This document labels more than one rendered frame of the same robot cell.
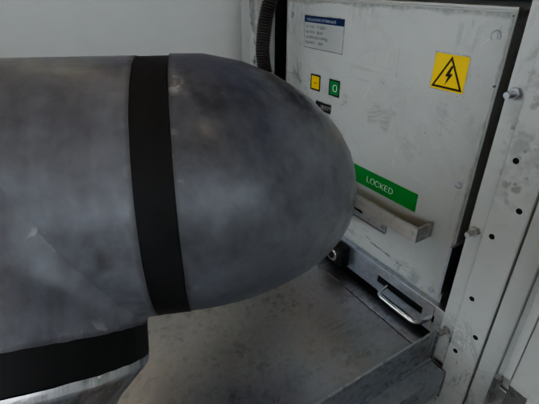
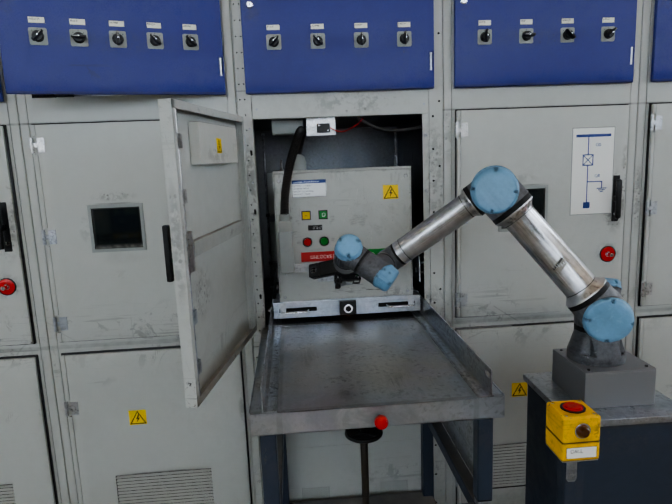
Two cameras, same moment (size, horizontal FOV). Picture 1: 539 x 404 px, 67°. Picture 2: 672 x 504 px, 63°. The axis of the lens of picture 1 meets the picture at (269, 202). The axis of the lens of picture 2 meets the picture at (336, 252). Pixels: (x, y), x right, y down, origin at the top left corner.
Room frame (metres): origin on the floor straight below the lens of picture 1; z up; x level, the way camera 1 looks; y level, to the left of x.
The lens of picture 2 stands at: (-0.14, 1.58, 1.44)
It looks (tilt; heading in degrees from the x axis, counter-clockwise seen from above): 10 degrees down; 298
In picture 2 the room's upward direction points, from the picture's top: 2 degrees counter-clockwise
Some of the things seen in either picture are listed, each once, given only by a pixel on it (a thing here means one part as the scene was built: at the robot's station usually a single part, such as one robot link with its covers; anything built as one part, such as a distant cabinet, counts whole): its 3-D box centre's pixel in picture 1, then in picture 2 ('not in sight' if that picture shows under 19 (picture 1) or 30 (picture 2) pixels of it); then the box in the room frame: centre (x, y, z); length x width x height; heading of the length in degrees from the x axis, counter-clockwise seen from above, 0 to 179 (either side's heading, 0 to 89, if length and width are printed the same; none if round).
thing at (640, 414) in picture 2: not in sight; (600, 394); (-0.11, -0.06, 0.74); 0.32 x 0.32 x 0.02; 31
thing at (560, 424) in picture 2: not in sight; (572, 429); (-0.07, 0.40, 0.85); 0.08 x 0.08 x 0.10; 32
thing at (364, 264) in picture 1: (348, 246); (347, 305); (0.75, -0.18, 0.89); 0.54 x 0.05 x 0.06; 32
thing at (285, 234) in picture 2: not in sight; (286, 246); (0.88, 0.00, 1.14); 0.08 x 0.05 x 0.17; 122
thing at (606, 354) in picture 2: not in sight; (596, 340); (-0.09, -0.06, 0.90); 0.15 x 0.15 x 0.10
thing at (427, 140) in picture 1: (354, 141); (344, 237); (0.74, -0.16, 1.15); 0.48 x 0.01 x 0.48; 32
